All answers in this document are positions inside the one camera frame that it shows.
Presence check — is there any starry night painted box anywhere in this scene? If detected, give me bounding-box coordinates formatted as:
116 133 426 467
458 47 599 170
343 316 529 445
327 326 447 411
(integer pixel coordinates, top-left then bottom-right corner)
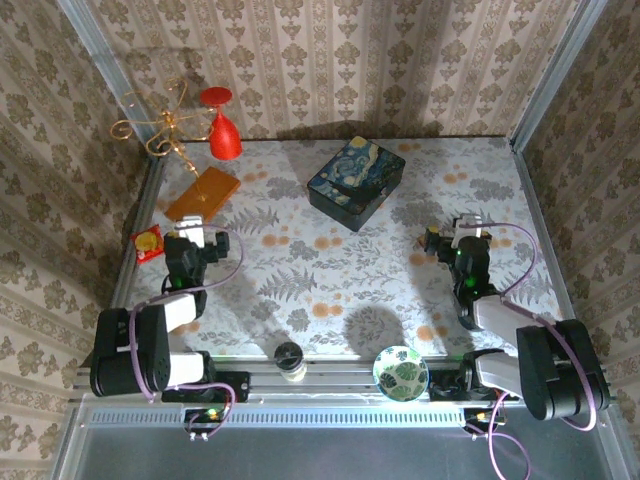
306 135 407 233

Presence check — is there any red snack packet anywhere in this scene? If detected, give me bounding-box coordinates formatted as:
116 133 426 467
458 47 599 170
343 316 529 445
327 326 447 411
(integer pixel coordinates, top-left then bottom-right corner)
130 223 169 265

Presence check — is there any floral table mat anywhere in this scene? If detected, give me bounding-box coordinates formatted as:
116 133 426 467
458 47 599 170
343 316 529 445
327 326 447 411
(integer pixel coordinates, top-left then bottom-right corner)
115 137 574 359

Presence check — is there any red wine glass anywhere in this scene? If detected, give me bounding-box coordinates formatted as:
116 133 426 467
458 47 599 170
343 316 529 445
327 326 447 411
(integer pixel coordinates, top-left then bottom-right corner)
199 85 245 162

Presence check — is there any leaf pattern bowl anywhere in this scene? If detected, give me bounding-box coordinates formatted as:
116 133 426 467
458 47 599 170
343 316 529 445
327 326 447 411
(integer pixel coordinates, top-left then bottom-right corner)
372 345 431 403

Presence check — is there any grey metal panel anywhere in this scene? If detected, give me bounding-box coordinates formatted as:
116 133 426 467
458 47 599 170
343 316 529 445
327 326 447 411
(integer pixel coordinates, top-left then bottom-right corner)
52 392 640 480

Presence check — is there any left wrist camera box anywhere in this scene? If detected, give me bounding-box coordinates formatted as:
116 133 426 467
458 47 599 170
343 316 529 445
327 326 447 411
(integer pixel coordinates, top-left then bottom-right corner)
173 215 206 247

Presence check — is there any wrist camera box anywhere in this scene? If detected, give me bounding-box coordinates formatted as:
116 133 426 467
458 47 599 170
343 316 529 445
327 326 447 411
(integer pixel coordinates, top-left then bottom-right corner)
451 213 494 249
173 215 206 247

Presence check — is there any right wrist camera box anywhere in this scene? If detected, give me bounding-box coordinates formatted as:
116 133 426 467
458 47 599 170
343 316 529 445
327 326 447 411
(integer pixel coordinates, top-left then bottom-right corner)
451 213 494 249

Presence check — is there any gold wire stand wooden base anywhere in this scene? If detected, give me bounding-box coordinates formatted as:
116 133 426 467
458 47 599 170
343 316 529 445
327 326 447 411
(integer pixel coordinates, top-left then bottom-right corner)
109 77 243 236

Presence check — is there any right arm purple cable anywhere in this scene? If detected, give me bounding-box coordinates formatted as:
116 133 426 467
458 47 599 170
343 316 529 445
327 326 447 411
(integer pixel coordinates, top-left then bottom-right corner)
472 222 601 480

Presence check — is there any left aluminium side rail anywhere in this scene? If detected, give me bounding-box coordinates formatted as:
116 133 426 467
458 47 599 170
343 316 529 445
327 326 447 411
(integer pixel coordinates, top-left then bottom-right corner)
92 152 169 369

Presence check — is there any aluminium side rail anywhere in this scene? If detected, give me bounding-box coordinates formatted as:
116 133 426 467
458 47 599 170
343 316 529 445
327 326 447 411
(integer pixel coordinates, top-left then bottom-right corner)
92 152 169 369
512 144 601 364

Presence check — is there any right aluminium side rail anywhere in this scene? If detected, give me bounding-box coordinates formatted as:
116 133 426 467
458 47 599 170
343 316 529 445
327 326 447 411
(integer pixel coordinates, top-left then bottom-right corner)
512 144 601 364

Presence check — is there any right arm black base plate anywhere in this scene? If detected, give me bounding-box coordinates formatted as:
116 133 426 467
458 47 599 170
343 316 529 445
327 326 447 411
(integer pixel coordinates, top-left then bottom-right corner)
428 368 521 402

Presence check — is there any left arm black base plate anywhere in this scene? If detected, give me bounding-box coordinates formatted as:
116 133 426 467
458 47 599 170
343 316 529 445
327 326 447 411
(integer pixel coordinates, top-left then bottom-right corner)
160 370 251 404

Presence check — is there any aluminium frame cross rail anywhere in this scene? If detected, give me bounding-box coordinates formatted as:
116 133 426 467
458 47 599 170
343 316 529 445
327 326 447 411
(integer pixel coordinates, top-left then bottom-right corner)
72 357 614 404

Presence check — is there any grey slotted cable duct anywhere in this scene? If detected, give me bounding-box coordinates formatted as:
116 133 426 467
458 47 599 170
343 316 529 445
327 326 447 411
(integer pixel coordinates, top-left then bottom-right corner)
79 403 609 427

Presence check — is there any right aluminium corner post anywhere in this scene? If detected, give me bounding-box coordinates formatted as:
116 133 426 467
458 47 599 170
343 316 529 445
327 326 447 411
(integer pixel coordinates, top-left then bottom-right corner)
509 0 609 151

